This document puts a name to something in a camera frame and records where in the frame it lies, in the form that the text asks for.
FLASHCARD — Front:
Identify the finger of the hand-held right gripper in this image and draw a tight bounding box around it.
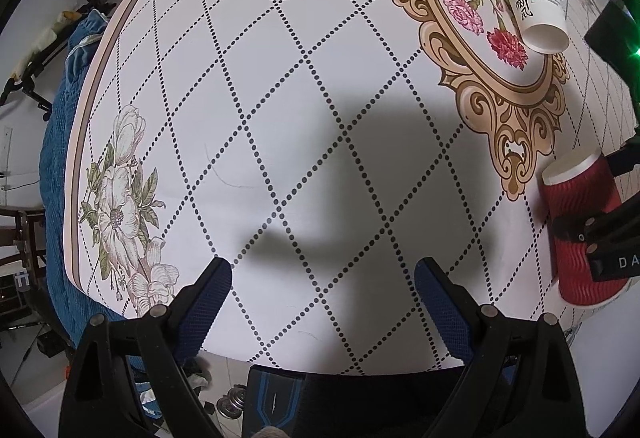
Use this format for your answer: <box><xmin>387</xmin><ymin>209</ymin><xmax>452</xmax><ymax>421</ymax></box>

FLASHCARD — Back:
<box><xmin>552</xmin><ymin>210</ymin><xmax>640</xmax><ymax>281</ymax></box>
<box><xmin>604</xmin><ymin>134</ymin><xmax>640</xmax><ymax>178</ymax></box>

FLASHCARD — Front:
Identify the blue quilted cloth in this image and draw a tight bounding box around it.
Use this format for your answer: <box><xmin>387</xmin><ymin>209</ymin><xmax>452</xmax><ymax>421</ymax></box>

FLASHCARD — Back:
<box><xmin>39</xmin><ymin>10</ymin><xmax>153</xmax><ymax>371</ymax></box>

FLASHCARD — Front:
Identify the red corrugated paper cup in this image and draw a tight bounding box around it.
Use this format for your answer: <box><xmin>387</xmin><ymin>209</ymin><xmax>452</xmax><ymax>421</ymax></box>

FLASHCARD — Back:
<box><xmin>542</xmin><ymin>150</ymin><xmax>632</xmax><ymax>307</ymax></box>

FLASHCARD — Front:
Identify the dark wooden stool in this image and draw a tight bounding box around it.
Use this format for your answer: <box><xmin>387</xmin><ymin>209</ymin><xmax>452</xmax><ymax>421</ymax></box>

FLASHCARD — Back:
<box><xmin>0</xmin><ymin>205</ymin><xmax>49</xmax><ymax>299</ymax></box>

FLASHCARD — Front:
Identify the black tripod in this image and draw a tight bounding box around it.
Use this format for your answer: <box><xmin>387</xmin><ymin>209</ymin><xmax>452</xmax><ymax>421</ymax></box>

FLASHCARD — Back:
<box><xmin>0</xmin><ymin>45</ymin><xmax>55</xmax><ymax>121</ymax></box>

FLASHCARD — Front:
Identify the white printed paper cup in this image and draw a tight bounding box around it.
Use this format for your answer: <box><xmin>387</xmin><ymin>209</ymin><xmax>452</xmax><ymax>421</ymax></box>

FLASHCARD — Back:
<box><xmin>497</xmin><ymin>0</ymin><xmax>571</xmax><ymax>54</ymax></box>

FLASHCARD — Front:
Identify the floral printed tablecloth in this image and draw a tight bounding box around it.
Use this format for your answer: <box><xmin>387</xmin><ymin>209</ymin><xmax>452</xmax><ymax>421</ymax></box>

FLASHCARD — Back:
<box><xmin>64</xmin><ymin>0</ymin><xmax>640</xmax><ymax>369</ymax></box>

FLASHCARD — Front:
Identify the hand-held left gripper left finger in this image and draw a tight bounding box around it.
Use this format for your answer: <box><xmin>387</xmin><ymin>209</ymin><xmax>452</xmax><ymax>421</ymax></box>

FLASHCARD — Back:
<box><xmin>59</xmin><ymin>257</ymin><xmax>234</xmax><ymax>438</ymax></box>

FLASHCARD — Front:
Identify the metal dumbbell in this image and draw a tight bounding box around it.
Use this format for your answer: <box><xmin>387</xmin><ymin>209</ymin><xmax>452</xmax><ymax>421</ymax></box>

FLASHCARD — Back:
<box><xmin>215</xmin><ymin>385</ymin><xmax>249</xmax><ymax>420</ymax></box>

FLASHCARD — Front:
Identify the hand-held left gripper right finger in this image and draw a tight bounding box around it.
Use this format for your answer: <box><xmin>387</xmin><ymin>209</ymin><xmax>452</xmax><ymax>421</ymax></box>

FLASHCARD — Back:
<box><xmin>414</xmin><ymin>257</ymin><xmax>589</xmax><ymax>438</ymax></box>

